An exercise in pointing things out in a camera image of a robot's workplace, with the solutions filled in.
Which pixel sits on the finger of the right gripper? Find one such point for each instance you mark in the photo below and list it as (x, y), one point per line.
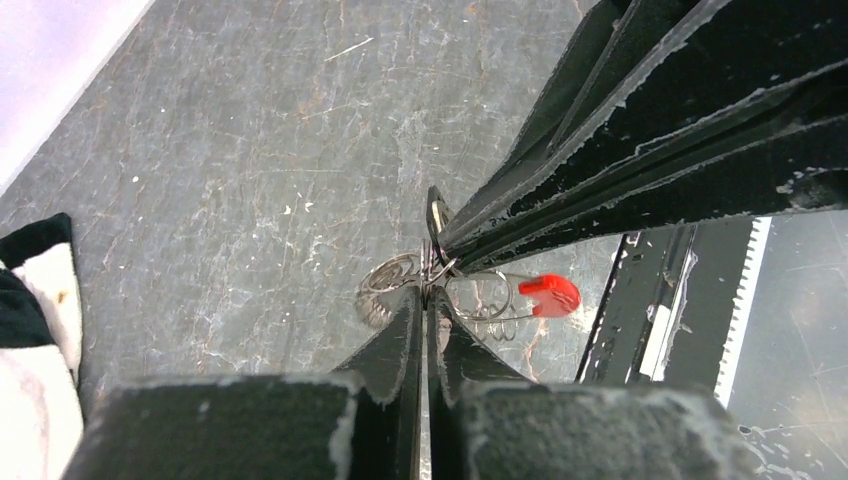
(641, 81)
(790, 158)

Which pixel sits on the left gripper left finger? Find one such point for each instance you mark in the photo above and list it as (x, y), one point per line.
(358, 421)

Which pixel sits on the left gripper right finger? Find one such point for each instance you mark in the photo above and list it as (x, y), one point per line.
(488, 421)

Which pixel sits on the keyring loop with red tag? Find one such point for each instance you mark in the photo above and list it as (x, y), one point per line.
(492, 302)

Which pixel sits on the key with black head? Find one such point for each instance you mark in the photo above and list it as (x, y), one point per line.
(437, 216)

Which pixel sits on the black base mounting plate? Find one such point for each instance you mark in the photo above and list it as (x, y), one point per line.
(667, 311)

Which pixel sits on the black white checkered cloth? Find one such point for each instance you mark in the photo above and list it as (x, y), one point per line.
(41, 349)

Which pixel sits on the toothed cable duct strip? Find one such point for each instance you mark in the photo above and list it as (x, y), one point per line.
(742, 305)

